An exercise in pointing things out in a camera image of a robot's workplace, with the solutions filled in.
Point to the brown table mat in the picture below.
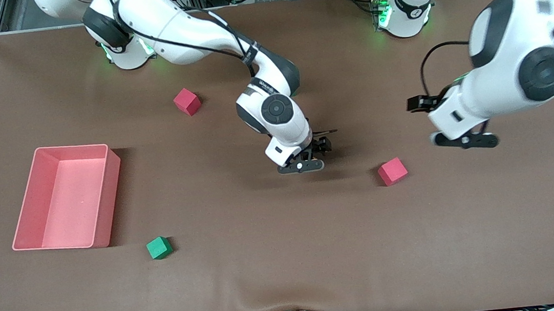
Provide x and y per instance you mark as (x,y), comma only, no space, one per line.
(287,257)

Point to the red foam cube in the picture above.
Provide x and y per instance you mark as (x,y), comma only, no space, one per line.
(186,102)
(392,171)

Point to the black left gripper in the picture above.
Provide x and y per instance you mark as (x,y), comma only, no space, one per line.
(420,103)

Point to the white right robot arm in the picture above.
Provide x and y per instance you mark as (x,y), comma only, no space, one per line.
(176,27)

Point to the pink plastic bin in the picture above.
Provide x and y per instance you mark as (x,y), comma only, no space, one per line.
(72,218)

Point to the green foam cube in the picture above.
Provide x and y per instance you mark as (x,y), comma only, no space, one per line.
(159,247)

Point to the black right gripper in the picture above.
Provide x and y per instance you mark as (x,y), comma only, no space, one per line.
(322,145)

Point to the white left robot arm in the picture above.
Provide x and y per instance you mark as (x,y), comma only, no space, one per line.
(497,91)

